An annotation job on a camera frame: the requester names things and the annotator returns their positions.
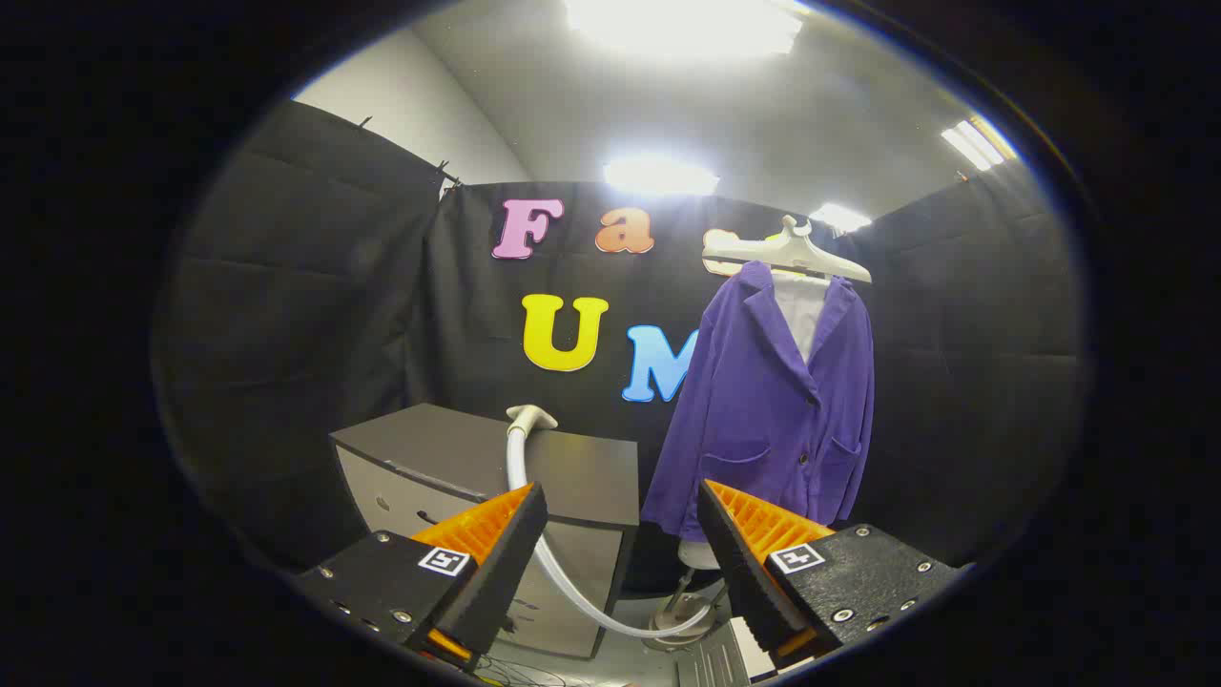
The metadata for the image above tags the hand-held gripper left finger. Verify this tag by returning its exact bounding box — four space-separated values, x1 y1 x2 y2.
296 483 550 671

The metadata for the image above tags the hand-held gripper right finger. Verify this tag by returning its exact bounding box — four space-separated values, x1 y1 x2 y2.
696 478 964 671

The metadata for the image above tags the purple corduroy jacket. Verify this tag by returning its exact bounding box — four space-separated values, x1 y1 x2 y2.
641 260 876 543

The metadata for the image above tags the white undershirt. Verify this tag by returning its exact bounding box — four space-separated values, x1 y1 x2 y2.
677 270 831 572

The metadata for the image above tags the white clothes hanger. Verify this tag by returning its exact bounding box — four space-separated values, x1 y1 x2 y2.
702 215 873 284

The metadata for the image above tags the metal stand base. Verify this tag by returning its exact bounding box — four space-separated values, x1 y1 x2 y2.
644 568 731 653

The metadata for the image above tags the grey ribbed floor unit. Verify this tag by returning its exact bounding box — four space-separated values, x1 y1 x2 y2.
675 625 755 687

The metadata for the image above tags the grey drawer cabinet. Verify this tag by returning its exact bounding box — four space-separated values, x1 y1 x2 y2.
329 403 640 661

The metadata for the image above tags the black backdrop cloth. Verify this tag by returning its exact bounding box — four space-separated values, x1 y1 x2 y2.
153 98 1093 597

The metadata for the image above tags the small ceiling light panel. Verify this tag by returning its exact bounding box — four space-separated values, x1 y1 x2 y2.
811 202 872 233

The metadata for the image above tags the striped ceiling light panel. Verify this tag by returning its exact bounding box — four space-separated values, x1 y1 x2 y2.
942 116 1017 173

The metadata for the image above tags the large ceiling light panel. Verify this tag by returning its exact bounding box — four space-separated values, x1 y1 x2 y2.
563 0 807 58

